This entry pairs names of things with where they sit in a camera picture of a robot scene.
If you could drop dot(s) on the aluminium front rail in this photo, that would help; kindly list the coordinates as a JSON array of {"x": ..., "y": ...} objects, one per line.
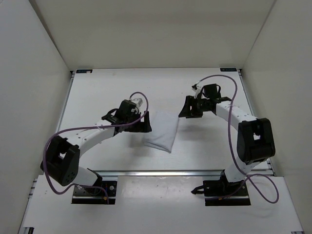
[{"x": 161, "y": 173}]

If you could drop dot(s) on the right blue corner label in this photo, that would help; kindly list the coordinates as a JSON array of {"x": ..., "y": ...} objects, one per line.
[{"x": 228, "y": 69}]

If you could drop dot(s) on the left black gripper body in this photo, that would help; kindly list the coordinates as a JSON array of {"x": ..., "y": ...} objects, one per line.
[{"x": 135, "y": 116}]

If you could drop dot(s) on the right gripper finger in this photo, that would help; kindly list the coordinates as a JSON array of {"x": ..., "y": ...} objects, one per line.
[
  {"x": 188, "y": 107},
  {"x": 192, "y": 114}
]

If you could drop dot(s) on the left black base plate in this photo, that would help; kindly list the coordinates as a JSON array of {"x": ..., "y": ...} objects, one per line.
[{"x": 97, "y": 196}]

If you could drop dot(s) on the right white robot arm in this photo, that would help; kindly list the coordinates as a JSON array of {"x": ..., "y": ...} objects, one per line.
[{"x": 255, "y": 142}]

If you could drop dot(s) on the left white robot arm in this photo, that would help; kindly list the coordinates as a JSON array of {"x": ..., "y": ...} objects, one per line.
[{"x": 63, "y": 153}]

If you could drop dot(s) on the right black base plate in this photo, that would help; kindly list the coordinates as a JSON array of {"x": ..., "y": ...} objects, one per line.
[{"x": 220, "y": 193}]

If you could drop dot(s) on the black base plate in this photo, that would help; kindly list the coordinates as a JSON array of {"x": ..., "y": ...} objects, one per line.
[
  {"x": 97, "y": 196},
  {"x": 220, "y": 193}
]

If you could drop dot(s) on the left blue corner label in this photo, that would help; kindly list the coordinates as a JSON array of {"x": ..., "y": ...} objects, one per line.
[{"x": 84, "y": 71}]

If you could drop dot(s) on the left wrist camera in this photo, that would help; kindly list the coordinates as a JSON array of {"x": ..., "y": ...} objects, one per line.
[{"x": 137, "y": 101}]

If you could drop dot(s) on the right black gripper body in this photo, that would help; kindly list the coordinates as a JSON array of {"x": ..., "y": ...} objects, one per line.
[{"x": 201, "y": 105}]

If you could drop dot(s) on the blue corner label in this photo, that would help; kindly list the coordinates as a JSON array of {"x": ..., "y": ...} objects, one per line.
[
  {"x": 84, "y": 71},
  {"x": 228, "y": 69}
]

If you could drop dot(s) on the white skirt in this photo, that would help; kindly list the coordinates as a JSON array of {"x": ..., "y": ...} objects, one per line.
[{"x": 164, "y": 128}]

